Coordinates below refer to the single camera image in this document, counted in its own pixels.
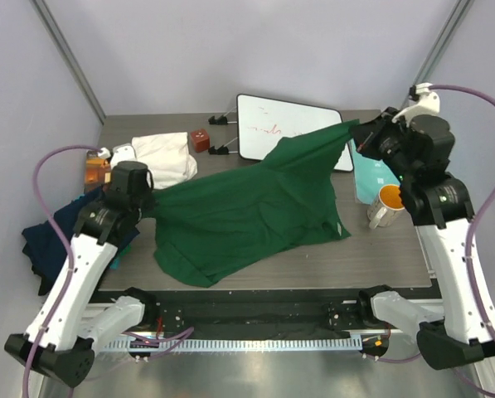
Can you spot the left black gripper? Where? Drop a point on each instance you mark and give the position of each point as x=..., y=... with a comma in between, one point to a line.
x=149, y=200

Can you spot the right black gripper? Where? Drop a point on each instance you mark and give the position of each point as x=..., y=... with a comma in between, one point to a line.
x=368, y=134

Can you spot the green t-shirt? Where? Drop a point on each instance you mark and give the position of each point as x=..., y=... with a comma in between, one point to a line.
x=212, y=227

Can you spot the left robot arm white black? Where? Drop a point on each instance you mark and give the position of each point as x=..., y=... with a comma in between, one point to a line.
x=56, y=344

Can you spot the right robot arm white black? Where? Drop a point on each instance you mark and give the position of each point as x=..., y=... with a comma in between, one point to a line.
x=442, y=214

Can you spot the brown paperback book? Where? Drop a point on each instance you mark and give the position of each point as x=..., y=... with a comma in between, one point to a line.
x=97, y=171

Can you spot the teal plastic cutting board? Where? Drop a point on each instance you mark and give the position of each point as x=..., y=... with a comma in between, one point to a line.
x=370, y=176

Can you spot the white folded t-shirt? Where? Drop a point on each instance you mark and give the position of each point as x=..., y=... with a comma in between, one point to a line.
x=167, y=157

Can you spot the teal t-shirt under pile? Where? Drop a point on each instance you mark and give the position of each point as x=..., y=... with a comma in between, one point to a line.
x=115, y=263

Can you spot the white mug orange inside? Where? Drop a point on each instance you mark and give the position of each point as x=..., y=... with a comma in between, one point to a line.
x=386, y=207

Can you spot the red brown cube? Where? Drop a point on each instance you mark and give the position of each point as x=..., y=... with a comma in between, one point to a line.
x=200, y=140

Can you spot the whiteboard black stand foot near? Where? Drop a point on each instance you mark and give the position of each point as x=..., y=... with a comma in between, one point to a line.
x=222, y=150

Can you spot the whiteboard black stand foot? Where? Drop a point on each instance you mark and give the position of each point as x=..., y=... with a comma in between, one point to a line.
x=222, y=119
x=222, y=150

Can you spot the navy blue t-shirt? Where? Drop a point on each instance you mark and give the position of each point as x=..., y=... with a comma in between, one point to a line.
x=42, y=242

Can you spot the whiteboard black stand foot far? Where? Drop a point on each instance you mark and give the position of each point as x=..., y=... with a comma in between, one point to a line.
x=222, y=119

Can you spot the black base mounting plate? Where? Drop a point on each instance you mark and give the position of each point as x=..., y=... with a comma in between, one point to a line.
x=332, y=308

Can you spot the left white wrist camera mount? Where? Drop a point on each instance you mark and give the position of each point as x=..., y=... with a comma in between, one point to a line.
x=118, y=154

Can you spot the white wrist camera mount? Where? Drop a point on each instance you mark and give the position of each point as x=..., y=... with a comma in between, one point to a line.
x=425, y=102
x=118, y=154

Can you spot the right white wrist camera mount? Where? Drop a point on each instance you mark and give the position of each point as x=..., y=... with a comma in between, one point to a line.
x=425, y=102

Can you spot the white whiteboard with black frame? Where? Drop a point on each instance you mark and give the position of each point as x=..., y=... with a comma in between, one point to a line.
x=262, y=122

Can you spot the perforated metal rail strip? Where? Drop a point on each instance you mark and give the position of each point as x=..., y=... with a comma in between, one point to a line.
x=129, y=344

